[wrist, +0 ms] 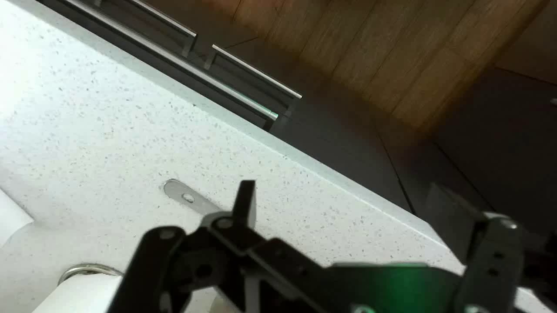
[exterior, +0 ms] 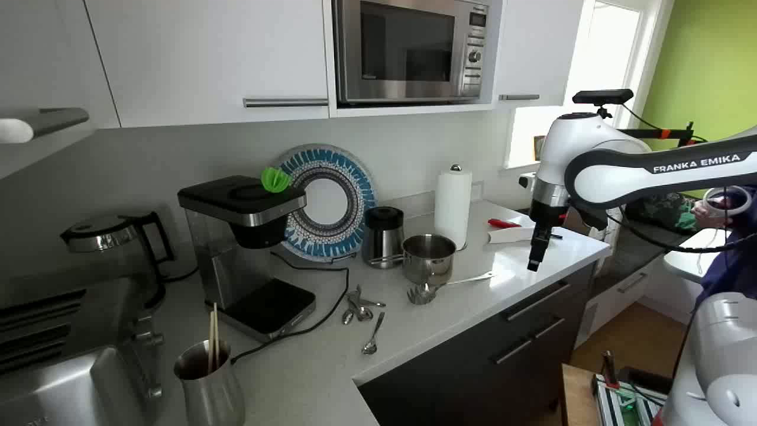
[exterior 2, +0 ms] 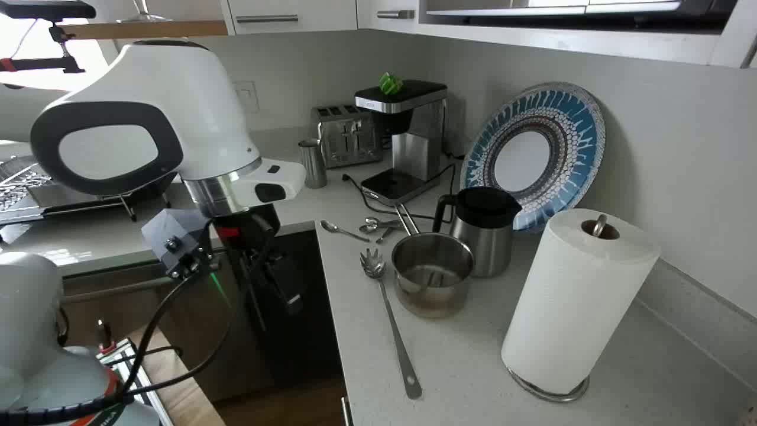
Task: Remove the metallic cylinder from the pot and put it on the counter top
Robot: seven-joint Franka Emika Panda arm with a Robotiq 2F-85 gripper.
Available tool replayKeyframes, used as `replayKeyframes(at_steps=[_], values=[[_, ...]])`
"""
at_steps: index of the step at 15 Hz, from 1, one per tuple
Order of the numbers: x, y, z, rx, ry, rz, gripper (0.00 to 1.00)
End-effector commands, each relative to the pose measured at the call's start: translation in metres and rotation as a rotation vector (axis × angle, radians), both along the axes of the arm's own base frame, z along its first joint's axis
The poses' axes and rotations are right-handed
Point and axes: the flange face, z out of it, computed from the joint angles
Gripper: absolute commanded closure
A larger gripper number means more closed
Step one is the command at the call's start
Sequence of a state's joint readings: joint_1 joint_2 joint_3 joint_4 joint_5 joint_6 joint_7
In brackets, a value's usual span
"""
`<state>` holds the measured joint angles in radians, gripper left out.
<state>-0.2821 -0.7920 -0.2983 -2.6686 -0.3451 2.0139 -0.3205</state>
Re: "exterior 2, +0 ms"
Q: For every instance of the stainless dishwasher front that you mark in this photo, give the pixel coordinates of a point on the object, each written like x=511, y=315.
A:
x=119, y=303

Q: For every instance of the white upper cabinet door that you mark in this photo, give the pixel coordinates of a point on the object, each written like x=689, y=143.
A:
x=387, y=11
x=291, y=14

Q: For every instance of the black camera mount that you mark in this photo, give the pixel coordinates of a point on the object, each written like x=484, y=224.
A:
x=38, y=11

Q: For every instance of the stainless steel microwave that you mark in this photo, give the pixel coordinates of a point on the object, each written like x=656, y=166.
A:
x=576, y=11

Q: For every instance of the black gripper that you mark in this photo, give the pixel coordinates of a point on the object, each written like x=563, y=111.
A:
x=246, y=227

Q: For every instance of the metal paper towel holder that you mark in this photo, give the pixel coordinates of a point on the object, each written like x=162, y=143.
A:
x=551, y=392

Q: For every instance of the grey laptop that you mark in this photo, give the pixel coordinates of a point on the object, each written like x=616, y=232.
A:
x=72, y=198

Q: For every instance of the black and steel coffee maker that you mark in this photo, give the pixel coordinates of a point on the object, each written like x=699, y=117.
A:
x=415, y=149

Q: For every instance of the wooden shelf board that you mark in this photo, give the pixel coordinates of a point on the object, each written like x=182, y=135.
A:
x=143, y=29

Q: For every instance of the small metal spoon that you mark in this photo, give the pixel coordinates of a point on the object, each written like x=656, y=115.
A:
x=331, y=227
x=367, y=226

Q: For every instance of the blue patterned decorative plate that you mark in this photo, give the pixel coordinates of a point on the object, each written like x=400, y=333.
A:
x=551, y=109

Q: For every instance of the white paper towel roll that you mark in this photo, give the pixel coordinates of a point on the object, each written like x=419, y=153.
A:
x=576, y=298

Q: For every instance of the stainless steel toaster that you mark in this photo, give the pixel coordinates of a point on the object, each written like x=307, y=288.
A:
x=347, y=139

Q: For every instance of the metal pasta serving spoon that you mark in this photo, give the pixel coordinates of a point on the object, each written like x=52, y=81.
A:
x=393, y=333

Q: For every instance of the dark lower cabinet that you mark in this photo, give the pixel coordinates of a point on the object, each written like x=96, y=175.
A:
x=309, y=315

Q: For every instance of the small stainless steel pot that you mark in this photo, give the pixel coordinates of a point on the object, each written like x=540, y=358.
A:
x=430, y=303

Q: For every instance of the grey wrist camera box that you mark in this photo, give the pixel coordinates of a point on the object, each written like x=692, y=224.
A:
x=179, y=240

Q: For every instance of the small green object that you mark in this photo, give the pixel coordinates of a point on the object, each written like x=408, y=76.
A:
x=391, y=84

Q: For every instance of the white wall outlet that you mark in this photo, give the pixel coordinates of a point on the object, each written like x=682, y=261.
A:
x=246, y=95

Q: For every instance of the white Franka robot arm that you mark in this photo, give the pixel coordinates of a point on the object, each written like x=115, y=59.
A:
x=158, y=85

